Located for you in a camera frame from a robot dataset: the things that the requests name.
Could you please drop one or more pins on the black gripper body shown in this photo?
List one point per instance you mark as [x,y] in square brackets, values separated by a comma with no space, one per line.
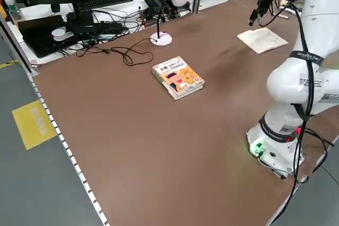
[263,3]

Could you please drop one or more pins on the cream paper notebook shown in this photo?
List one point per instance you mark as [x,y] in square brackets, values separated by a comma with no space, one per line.
[259,40]

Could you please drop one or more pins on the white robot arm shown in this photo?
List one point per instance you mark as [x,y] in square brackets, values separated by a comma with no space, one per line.
[286,88]

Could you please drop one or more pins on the white desk lamp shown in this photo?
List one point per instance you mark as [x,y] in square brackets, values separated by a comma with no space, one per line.
[161,39]

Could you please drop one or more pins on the orange cartoon cover book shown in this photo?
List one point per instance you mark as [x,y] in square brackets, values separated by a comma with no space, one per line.
[177,75]

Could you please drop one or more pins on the green spine book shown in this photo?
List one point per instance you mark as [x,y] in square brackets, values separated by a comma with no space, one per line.
[185,93]

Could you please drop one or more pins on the black dock box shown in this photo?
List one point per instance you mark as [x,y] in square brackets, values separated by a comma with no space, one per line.
[79,19]

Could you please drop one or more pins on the white round cup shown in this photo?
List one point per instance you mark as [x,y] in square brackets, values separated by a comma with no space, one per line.
[58,33]

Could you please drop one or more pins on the black laptop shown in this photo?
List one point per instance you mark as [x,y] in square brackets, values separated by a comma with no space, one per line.
[34,32]

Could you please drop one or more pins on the white toothed edge strip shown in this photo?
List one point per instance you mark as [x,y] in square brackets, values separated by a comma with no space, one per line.
[69,152]

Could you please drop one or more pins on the clear bottle white cap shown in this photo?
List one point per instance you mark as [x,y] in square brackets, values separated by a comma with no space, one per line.
[12,11]

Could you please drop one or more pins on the yellow floor sign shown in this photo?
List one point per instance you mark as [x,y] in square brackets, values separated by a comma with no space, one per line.
[34,125]

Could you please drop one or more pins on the yellow box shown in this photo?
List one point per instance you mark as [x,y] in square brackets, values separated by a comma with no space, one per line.
[2,9]

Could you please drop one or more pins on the aluminium frame leg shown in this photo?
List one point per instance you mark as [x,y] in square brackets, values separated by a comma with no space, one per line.
[16,47]

